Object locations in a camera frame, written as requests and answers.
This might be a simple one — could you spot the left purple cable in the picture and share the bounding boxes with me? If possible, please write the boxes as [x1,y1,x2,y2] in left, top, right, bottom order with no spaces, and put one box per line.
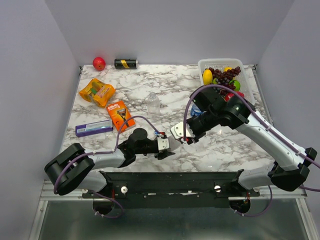
[53,115,161,196]

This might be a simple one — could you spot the yellow mango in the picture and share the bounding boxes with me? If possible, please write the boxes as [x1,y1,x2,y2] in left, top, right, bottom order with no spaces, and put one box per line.
[202,69,213,85]

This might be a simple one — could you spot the white fruit basket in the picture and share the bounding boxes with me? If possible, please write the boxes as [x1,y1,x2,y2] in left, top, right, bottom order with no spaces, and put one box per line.
[198,58,256,105]

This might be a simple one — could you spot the green apple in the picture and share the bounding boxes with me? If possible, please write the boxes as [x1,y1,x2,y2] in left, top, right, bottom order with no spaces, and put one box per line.
[229,79,241,92]

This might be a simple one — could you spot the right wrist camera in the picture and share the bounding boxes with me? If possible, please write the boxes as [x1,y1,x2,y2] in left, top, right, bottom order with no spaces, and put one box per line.
[170,121,196,144]

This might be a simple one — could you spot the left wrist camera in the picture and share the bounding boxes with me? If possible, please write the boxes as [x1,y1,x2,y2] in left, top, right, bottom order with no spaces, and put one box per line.
[157,137,170,152]

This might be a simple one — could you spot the purple toothpaste box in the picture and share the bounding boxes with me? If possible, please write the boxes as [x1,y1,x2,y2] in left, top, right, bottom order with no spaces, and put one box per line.
[75,119,114,137]

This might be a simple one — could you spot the orange razor box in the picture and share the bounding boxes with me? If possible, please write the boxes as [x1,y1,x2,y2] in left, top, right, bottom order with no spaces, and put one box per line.
[106,100,136,133]

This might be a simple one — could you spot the orange snack bag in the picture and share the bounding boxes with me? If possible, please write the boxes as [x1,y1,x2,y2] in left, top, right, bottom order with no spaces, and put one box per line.
[78,78,116,108]

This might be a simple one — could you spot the clear empty plastic bottle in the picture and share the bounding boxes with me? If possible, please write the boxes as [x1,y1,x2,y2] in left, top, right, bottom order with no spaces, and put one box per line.
[147,92,160,116]

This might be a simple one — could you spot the black gold can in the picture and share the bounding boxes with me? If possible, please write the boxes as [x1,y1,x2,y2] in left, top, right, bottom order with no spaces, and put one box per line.
[114,59,139,69]

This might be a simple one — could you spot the purple cable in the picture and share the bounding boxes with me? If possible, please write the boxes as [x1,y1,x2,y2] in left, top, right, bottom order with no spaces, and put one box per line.
[182,84,320,193]
[53,115,161,196]

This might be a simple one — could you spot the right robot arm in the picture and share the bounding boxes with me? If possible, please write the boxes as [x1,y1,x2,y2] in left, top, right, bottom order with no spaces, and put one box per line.
[182,85,319,196]

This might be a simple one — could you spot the blue label plastic bottle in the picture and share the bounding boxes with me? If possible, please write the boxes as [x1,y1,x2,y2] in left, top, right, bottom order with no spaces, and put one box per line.
[190,104,202,117]

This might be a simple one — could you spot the yellow lemon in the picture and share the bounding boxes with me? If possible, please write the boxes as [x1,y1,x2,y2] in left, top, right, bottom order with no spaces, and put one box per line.
[223,67,233,72]

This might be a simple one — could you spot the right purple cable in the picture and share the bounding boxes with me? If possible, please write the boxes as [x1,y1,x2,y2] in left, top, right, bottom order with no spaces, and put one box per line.
[182,84,320,193]

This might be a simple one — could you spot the purple grape bunch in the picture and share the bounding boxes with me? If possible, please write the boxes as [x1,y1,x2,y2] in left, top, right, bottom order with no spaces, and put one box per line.
[209,66,241,90]

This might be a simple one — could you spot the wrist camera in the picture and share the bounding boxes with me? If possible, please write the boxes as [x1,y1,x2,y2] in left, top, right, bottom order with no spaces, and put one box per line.
[170,121,196,144]
[157,137,170,152]

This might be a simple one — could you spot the red apple in basket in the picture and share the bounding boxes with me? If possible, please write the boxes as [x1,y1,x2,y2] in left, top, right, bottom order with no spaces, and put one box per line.
[224,91,245,102]

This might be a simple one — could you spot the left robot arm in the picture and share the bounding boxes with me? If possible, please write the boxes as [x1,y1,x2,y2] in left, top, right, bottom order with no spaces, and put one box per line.
[44,128,179,198]

